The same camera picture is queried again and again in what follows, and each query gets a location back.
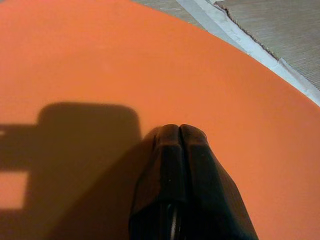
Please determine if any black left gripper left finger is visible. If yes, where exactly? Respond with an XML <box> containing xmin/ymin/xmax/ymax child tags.
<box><xmin>129</xmin><ymin>124</ymin><xmax>185</xmax><ymax>240</ymax></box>

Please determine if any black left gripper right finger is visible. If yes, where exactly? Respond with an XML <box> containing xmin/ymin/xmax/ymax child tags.
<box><xmin>179</xmin><ymin>124</ymin><xmax>260</xmax><ymax>240</ymax></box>

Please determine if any orange plate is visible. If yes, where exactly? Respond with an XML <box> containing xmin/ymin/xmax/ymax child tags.
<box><xmin>0</xmin><ymin>0</ymin><xmax>320</xmax><ymax>240</ymax></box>

